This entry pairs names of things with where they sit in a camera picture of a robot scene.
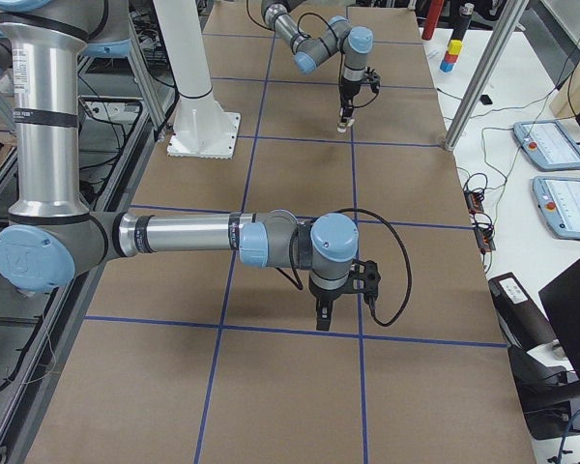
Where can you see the far orange circuit board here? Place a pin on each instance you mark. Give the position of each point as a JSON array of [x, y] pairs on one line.
[[474, 200]]

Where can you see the orange circuit board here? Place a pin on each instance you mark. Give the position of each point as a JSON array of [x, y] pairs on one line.
[[474, 200], [484, 240]]

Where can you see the black cylinder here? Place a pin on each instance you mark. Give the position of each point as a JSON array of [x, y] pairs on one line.
[[462, 18]]

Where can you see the far teach pendant tablet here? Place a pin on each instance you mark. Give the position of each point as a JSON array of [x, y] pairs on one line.
[[548, 145]]

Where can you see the black monitor stand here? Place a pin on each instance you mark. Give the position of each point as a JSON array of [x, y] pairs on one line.
[[549, 396]]

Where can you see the near orange circuit board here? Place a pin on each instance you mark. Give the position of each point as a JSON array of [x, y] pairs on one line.
[[484, 240]]

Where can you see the red block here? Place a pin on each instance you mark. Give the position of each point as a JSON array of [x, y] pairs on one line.
[[450, 58]]

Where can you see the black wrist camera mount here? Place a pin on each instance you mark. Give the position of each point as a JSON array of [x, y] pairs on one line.
[[373, 80], [364, 279]]

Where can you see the yellow block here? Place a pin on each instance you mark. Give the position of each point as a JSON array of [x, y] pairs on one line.
[[454, 47]]

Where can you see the white PPR ball valve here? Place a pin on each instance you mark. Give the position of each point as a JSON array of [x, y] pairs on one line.
[[344, 124]]

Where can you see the blue block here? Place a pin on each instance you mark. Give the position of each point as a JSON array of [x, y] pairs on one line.
[[446, 67]]

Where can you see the teach pendant tablet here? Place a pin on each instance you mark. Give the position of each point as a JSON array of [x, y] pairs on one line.
[[558, 200], [548, 145]]

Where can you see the aluminium frame post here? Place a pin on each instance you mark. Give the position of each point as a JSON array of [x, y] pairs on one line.
[[487, 63]]

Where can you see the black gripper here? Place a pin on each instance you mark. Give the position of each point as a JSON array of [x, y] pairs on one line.
[[325, 292], [346, 92]]

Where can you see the white camera mast with base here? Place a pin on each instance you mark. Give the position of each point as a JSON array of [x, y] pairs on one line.
[[201, 128]]

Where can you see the near teach pendant tablet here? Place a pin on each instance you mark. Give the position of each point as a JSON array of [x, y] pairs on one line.
[[558, 200]]

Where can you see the black monitor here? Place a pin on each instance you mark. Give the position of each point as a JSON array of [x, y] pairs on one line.
[[561, 300]]

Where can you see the red cylinder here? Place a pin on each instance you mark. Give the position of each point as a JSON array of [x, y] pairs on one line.
[[432, 18]]

